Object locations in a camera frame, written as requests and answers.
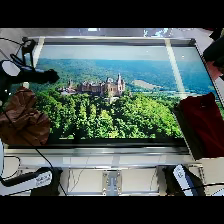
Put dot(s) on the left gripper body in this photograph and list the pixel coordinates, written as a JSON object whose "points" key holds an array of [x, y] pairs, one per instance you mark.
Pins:
{"points": [[51, 76]]}

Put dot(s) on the brown garment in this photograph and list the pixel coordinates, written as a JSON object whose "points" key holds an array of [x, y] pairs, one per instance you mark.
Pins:
{"points": [[25, 120]]}

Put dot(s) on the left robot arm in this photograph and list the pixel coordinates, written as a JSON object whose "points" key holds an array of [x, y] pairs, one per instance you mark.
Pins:
{"points": [[20, 74]]}

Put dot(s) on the red T-shirt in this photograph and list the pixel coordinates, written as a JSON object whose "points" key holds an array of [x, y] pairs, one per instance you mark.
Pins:
{"points": [[206, 126]]}

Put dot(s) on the silver frame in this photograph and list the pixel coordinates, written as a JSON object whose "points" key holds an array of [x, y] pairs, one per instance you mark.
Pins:
{"points": [[111, 160]]}

